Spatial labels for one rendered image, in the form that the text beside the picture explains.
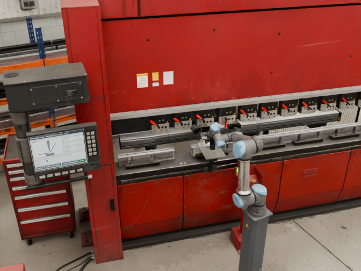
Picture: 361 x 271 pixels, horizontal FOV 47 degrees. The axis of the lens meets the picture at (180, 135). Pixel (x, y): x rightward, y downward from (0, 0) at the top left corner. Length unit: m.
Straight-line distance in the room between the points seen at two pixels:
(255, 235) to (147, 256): 1.14
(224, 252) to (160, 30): 2.13
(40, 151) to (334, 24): 2.55
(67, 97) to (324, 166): 2.63
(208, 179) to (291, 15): 1.57
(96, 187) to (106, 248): 0.68
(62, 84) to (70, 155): 0.50
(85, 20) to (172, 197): 1.77
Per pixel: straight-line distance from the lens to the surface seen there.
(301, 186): 4.35
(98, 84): 3.08
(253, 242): 3.48
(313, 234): 4.48
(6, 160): 3.80
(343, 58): 4.01
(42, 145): 2.88
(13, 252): 4.39
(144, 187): 3.71
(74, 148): 2.91
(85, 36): 2.97
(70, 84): 2.73
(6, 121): 4.98
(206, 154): 3.60
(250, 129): 4.19
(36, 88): 2.72
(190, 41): 3.33
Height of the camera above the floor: 2.91
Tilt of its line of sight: 30 degrees down
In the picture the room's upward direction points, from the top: straight up
